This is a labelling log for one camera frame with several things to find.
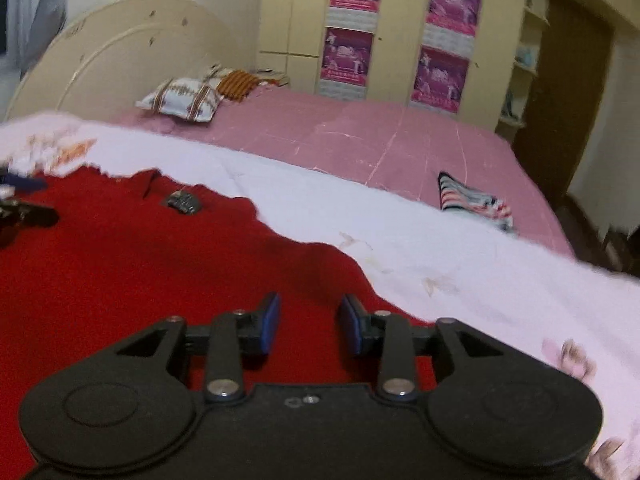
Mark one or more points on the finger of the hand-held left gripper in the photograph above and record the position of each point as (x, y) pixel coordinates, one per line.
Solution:
(35, 216)
(25, 182)

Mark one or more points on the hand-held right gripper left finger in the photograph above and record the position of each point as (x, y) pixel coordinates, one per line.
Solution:
(270, 322)

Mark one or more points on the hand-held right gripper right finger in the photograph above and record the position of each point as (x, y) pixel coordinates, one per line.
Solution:
(350, 325)

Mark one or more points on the red beaded sweater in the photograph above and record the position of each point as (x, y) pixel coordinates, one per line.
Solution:
(125, 270)

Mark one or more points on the floral white blanket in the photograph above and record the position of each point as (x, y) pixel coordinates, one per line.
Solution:
(400, 240)

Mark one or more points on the cream rounded headboard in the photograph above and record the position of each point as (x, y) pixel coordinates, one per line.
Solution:
(125, 50)

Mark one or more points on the grey curtain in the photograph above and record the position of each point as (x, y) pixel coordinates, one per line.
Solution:
(35, 10)

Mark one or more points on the striped folded garment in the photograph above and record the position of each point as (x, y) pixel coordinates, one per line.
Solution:
(475, 202)

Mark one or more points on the white patterned pillow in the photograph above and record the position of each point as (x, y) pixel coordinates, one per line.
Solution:
(182, 99)
(217, 72)

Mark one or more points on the pink bed sheet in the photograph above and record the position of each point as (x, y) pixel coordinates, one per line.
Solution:
(350, 135)

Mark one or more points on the orange striped pillow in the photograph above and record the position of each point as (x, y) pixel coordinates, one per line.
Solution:
(237, 85)

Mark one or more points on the folded cloth pile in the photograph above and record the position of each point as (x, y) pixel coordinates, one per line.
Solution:
(272, 77)

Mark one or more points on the cream wardrobe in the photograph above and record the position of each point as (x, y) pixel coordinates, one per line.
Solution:
(400, 25)

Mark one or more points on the brown wooden door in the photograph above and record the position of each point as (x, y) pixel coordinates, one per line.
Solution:
(565, 95)

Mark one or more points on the cream corner shelf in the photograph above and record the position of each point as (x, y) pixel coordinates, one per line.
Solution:
(522, 60)

